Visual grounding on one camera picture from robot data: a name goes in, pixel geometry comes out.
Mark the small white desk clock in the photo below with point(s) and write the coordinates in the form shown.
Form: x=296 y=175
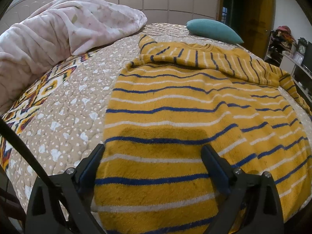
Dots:
x=298 y=58

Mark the teal pillow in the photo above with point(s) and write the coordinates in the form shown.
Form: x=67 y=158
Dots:
x=213 y=30

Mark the yellow striped knit sweater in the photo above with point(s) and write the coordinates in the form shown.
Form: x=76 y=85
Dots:
x=170 y=102

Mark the white shelf unit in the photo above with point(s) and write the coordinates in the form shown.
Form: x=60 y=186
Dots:
x=282 y=57

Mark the pink floral duvet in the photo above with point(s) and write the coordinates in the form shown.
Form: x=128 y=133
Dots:
x=56 y=31

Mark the pile of clothes on shelf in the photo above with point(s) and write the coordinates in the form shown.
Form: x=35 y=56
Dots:
x=282 y=35

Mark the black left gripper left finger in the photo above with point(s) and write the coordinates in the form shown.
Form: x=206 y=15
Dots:
x=65 y=208

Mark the black television screen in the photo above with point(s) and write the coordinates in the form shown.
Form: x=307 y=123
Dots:
x=307 y=61

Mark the dark mantel clock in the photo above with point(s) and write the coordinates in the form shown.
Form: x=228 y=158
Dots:
x=302 y=45

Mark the brown wooden door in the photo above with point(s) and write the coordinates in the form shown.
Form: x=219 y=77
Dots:
x=252 y=20

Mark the pink padded headboard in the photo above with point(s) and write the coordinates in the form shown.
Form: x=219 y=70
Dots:
x=19 y=12

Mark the beige dotted quilted bedspread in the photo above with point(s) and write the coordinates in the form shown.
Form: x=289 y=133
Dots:
x=63 y=127

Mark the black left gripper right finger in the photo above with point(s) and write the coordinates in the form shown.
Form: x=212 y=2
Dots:
x=256 y=194

